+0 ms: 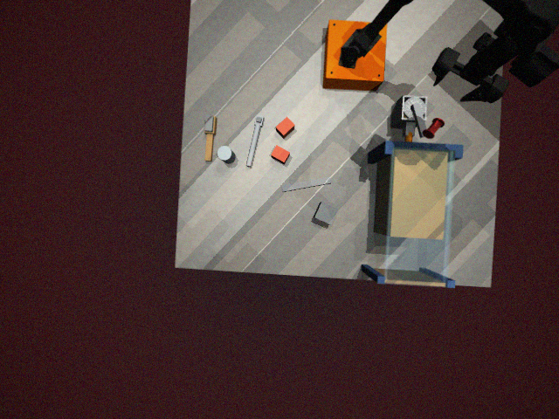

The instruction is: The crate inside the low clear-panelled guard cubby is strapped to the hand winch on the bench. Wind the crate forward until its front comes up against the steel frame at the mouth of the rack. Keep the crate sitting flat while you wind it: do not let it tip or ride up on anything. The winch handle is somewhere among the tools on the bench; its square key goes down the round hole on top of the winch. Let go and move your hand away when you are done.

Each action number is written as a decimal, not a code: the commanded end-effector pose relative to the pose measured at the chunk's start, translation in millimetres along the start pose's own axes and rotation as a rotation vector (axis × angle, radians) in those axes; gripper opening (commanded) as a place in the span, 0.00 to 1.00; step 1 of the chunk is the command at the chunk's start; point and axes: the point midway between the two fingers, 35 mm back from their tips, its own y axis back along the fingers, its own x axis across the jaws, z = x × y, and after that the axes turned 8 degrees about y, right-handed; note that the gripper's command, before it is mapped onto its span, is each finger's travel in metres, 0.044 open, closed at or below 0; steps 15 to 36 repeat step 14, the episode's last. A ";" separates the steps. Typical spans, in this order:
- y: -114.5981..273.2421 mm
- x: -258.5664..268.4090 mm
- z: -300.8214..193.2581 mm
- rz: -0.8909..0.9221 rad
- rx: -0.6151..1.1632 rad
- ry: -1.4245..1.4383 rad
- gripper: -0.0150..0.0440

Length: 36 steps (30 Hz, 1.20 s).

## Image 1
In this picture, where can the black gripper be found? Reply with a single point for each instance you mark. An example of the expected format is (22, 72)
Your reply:
(475, 72)

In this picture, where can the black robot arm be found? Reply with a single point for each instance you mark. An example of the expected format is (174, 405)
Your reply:
(526, 28)

